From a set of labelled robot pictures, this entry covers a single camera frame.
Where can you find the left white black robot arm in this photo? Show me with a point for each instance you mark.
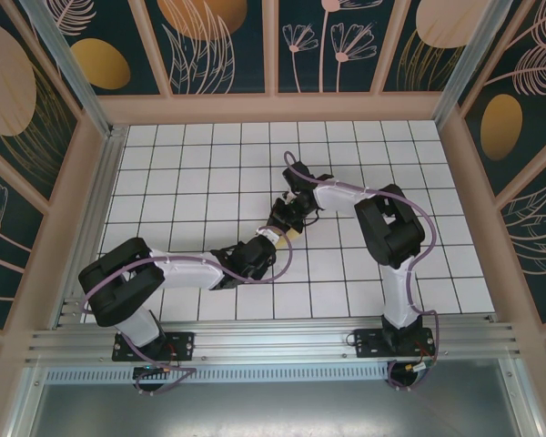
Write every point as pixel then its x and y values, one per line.
pixel 186 271

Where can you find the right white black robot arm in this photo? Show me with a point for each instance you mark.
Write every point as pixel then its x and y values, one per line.
pixel 341 196

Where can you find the grey metal sheet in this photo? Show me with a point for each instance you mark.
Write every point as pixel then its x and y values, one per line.
pixel 273 409

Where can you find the pink disc gold lines panel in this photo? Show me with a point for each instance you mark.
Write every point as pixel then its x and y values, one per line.
pixel 9 82
pixel 437 27

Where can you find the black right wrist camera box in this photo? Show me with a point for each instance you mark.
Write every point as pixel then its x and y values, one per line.
pixel 282 216

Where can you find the wide aluminium mounting rail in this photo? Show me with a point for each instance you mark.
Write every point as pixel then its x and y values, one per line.
pixel 273 341

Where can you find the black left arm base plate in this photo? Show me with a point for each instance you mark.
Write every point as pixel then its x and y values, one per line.
pixel 182 346

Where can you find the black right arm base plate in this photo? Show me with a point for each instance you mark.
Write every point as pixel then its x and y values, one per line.
pixel 368 343

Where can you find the pink flowers wall panel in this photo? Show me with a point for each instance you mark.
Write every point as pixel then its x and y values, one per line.
pixel 327 54

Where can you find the aluminium side rail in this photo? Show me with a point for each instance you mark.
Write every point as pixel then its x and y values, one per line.
pixel 105 182

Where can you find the orange disc leaf wall panel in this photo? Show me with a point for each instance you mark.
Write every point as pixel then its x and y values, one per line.
pixel 200 45

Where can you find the gold oval feather wall panel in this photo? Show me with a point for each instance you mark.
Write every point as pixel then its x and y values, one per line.
pixel 500 127

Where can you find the aluminium frame post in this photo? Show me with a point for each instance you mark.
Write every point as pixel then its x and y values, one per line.
pixel 468 64
pixel 79 77

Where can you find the pink leaves wall panel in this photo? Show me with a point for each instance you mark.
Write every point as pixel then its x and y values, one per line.
pixel 537 236

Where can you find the single flower wall panel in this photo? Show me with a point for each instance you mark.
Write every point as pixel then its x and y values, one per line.
pixel 4 236

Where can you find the aluminium frame side bar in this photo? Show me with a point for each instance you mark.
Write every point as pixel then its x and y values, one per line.
pixel 525 400
pixel 27 405

